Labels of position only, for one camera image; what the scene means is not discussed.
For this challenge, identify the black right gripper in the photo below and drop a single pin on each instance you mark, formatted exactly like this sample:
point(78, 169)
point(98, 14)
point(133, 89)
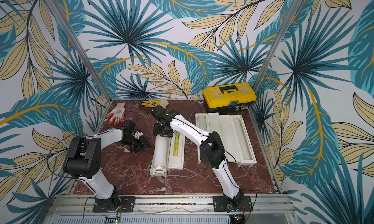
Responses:
point(162, 129)

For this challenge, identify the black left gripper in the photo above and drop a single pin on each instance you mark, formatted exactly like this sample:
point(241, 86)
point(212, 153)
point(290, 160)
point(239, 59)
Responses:
point(142, 144)

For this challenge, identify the white wrap dispenser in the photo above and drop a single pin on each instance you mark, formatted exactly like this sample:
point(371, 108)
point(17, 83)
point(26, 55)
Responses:
point(209, 122)
point(155, 173)

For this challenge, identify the white dispenser base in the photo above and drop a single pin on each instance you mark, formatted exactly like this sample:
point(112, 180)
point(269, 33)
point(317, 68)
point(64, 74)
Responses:
point(236, 141)

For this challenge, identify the plastic wrap roll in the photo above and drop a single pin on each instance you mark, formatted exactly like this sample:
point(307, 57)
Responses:
point(160, 153)

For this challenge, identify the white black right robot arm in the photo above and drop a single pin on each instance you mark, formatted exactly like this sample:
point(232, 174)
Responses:
point(212, 152)

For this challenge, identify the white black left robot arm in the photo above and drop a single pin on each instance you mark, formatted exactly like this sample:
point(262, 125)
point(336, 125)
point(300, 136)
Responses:
point(83, 159)

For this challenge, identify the yellow black work glove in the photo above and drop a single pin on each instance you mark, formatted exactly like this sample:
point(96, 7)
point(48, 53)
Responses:
point(153, 103)

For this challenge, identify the red white work glove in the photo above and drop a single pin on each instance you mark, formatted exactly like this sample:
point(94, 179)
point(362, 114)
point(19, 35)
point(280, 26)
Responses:
point(116, 116)

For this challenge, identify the yellow black toolbox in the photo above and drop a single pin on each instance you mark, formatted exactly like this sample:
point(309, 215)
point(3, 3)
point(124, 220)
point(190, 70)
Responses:
point(230, 98)

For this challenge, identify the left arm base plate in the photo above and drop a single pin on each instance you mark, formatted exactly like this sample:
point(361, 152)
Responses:
point(114, 205)

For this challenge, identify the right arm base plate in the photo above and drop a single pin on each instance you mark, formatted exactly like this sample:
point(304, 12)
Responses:
point(224, 204)

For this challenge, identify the aluminium front rail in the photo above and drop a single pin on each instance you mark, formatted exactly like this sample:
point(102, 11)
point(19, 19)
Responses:
point(153, 204)

